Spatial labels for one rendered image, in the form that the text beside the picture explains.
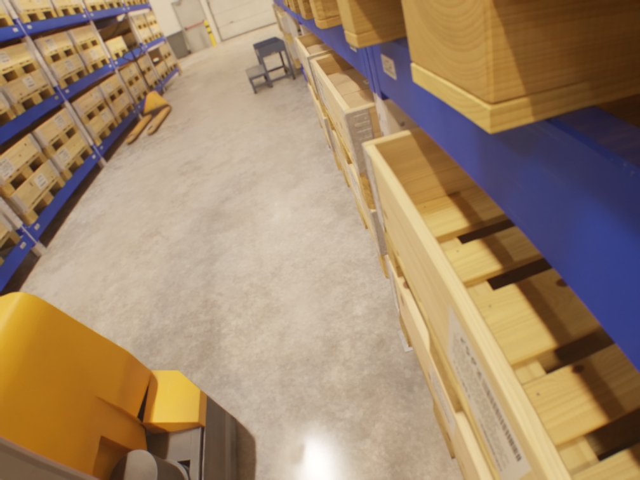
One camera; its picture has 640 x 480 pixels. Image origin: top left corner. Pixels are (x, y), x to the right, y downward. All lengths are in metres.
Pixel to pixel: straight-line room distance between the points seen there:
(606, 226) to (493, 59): 0.14
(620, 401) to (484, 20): 0.54
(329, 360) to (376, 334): 0.23
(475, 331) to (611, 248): 0.19
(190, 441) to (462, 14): 1.27
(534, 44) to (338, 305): 1.54
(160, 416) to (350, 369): 0.74
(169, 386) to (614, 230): 1.29
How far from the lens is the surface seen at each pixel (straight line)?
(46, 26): 5.91
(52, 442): 1.10
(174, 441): 1.33
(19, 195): 4.14
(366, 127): 0.99
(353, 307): 1.67
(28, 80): 5.02
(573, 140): 0.28
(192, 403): 1.30
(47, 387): 1.12
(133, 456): 1.20
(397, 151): 0.79
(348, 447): 1.38
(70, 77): 5.82
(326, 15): 0.92
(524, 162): 0.34
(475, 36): 0.25
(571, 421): 0.60
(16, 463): 0.77
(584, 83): 0.31
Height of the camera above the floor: 1.30
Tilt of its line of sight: 39 degrees down
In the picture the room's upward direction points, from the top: 18 degrees counter-clockwise
